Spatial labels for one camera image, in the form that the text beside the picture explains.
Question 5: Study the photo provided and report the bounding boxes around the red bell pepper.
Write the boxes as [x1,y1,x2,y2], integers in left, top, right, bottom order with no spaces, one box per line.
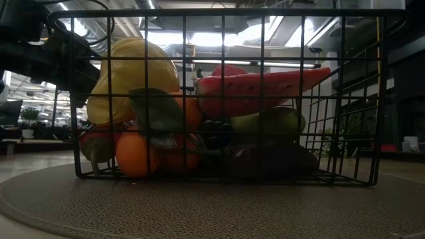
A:
[211,64,249,78]

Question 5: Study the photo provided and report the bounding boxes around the white cups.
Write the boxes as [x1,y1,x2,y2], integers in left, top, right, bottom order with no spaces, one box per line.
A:
[401,135,420,153]

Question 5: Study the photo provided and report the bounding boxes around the potted plant white pot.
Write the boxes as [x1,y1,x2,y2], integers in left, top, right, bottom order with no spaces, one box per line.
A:
[20,108,40,139]

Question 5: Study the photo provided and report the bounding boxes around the dark grape bunch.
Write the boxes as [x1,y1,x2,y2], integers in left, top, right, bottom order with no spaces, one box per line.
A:
[199,119,234,151]

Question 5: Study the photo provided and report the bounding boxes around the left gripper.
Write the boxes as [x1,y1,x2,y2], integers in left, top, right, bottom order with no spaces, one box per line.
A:
[0,31,101,108]

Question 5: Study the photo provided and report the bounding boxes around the purple eggplant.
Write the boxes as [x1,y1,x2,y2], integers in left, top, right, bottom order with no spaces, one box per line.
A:
[227,141,320,182]

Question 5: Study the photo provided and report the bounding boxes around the red watermelon slice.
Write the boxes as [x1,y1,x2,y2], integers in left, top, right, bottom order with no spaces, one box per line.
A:
[194,66,332,119]

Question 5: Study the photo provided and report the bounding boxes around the orange tangerine bunch with leaves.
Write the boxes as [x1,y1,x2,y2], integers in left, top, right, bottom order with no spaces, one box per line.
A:
[115,86,203,179]

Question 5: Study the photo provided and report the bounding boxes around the black wire basket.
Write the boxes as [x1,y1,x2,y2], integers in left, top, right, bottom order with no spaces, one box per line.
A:
[46,9,410,187]

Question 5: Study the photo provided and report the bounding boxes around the green cucumber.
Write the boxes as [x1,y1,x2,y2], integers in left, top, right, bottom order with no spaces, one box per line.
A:
[230,106,307,135]

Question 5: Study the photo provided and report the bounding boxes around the red chili pepper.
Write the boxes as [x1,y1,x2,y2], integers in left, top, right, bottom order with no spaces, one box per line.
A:
[78,124,126,175]

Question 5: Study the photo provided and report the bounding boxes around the yellow pear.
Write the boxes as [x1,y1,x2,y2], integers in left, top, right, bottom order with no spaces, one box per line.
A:
[86,37,181,126]

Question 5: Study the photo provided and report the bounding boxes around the dark monitor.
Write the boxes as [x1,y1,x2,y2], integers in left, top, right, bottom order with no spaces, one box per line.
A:
[0,99,23,127]

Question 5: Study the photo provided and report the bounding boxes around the round grey mat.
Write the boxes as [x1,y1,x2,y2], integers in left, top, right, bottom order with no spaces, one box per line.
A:
[0,161,425,239]

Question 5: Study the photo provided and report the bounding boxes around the ceiling light tube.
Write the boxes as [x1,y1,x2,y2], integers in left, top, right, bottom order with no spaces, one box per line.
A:
[172,58,321,70]

